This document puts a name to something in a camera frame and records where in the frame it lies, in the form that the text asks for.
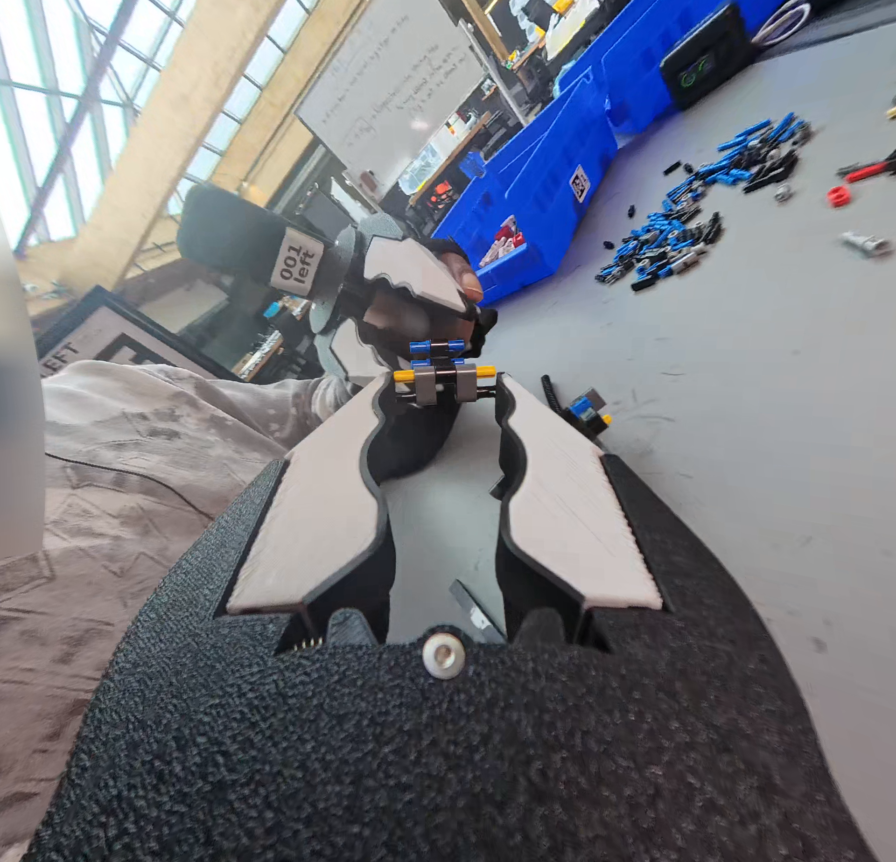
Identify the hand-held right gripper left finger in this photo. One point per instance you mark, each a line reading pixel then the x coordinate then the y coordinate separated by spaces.
pixel 308 526

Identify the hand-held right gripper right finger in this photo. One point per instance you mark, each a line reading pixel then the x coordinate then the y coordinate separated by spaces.
pixel 574 519

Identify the black framed sign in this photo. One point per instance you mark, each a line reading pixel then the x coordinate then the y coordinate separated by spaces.
pixel 91 337

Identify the cluttered wooden workbench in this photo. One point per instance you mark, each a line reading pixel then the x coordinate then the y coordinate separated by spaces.
pixel 455 148

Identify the black brick frame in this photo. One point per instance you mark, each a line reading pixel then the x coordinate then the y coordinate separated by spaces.
pixel 586 414

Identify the dark grey toy beam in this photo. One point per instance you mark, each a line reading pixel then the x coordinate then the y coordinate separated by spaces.
pixel 472 606

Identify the person's left hand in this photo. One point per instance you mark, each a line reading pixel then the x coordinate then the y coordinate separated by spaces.
pixel 467 277

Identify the small grey black brick assembly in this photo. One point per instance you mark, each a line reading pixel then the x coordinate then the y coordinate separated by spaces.
pixel 434 379

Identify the pile of red white pieces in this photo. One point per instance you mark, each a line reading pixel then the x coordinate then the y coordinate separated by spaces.
pixel 838 195

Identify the red and white brick pieces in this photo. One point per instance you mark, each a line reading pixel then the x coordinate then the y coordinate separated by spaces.
pixel 504 240

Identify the pile of blue black pins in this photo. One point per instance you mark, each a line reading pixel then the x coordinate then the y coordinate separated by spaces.
pixel 665 239

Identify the person's torso in grey sweatshirt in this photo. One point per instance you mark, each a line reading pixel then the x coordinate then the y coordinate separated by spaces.
pixel 105 596

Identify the light grey toy connector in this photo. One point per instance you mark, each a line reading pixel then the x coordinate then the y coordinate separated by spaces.
pixel 864 244

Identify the person's left forearm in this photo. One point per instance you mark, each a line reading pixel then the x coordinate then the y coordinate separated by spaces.
pixel 175 407

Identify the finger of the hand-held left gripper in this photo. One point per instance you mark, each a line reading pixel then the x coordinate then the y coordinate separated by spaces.
pixel 413 267
pixel 346 358

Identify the wooden shelf with containers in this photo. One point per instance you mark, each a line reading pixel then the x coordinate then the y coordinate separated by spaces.
pixel 539 8

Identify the whiteboard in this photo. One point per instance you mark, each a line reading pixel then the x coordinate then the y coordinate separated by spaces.
pixel 392 71

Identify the black case with green rings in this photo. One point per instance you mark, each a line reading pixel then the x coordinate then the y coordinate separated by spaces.
pixel 703 57

